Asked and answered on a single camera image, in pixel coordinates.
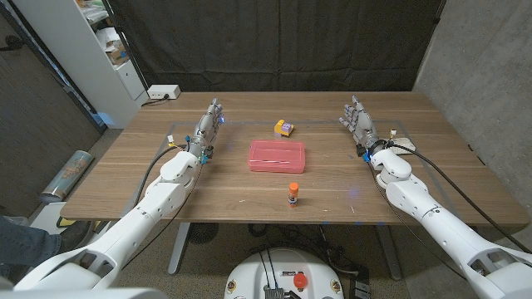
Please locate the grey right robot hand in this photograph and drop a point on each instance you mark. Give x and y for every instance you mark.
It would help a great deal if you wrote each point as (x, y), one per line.
(363, 126)

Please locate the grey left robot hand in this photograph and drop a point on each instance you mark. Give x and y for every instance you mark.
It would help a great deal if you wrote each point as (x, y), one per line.
(205, 130)

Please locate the pink plastic pencil case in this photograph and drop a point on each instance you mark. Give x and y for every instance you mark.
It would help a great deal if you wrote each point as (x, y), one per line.
(276, 157)

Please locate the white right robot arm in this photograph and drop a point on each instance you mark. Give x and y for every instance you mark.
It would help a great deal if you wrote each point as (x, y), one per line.
(440, 228)

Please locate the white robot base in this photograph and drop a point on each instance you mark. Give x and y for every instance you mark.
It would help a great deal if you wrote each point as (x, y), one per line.
(253, 274)

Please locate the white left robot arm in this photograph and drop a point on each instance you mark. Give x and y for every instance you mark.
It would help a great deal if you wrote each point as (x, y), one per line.
(137, 220)

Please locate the orange-capped glue stick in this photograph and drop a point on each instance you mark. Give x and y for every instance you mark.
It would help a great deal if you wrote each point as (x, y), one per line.
(293, 196)

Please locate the white outlet box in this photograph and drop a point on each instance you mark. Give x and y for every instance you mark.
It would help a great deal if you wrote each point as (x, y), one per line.
(163, 91)

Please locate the yellow purple toy block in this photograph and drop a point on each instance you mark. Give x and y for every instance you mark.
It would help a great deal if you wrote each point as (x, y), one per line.
(282, 128)

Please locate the black backdrop curtain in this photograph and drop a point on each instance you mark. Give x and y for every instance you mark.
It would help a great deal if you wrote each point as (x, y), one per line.
(274, 41)

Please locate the black backdrop stand pole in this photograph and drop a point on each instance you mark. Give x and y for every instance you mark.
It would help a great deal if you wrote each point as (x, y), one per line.
(126, 45)

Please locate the cardboard box with blue tape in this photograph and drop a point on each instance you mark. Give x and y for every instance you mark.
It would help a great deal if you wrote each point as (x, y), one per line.
(117, 55)

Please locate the grey table leg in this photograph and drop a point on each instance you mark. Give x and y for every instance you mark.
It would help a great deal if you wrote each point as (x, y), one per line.
(389, 253)
(178, 249)

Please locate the white shelf cabinet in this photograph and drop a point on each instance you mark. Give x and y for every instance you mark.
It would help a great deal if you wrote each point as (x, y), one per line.
(75, 58)

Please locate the black power adapter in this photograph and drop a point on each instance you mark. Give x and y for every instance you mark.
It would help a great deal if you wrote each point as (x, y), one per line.
(361, 286)

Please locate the red emergency stop button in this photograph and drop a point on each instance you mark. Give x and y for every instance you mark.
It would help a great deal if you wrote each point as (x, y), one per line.
(300, 280)

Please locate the black shoe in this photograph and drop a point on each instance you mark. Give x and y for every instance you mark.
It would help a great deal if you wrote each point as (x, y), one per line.
(75, 234)

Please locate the person's leg in jeans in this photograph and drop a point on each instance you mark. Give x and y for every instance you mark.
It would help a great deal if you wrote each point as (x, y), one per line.
(25, 245)

